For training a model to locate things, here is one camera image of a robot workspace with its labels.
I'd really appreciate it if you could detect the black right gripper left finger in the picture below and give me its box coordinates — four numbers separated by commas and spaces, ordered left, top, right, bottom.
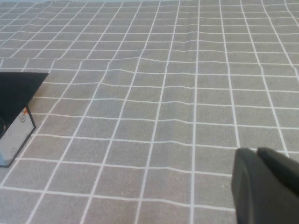
230, 147, 299, 224

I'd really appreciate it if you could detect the black folding glasses case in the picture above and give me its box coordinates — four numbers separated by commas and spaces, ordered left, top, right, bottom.
0, 72, 50, 168

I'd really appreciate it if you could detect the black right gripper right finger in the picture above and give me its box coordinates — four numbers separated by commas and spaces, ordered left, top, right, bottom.
256, 147, 299, 195

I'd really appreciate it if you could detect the grey white-grid tablecloth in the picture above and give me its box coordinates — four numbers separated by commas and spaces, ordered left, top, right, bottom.
0, 0, 299, 224

